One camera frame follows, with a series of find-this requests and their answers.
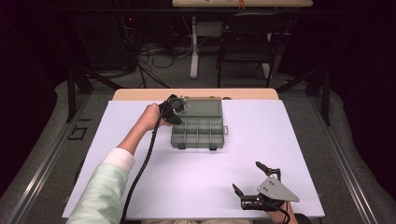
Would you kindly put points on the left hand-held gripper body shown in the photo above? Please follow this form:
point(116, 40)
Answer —
point(170, 109)

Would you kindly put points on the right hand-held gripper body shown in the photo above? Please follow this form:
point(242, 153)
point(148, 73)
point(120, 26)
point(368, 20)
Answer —
point(274, 191)

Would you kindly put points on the gray compartment organizer box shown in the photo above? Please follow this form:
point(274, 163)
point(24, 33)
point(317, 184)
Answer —
point(202, 133)

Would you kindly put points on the person's left hand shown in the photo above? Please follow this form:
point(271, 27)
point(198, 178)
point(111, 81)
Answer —
point(152, 117)

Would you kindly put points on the person's right hand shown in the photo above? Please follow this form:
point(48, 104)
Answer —
point(275, 214)

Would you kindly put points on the light wooden table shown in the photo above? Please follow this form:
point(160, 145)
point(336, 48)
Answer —
point(140, 94)

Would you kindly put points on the white board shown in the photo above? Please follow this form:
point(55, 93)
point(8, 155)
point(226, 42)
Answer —
point(202, 174)

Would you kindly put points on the white desk leg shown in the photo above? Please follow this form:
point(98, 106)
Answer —
point(265, 70)
point(194, 56)

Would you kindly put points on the black horizontal bar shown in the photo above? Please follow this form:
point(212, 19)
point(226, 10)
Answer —
point(124, 11)

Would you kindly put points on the black chair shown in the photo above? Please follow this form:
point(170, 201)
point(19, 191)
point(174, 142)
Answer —
point(249, 34)

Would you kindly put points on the orange object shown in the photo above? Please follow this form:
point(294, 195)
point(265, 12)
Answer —
point(242, 3)

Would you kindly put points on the aluminium floor rail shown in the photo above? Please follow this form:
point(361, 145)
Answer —
point(342, 161)
point(46, 168)

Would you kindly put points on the black metal frame stand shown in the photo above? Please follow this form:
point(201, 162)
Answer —
point(325, 93)
point(71, 93)

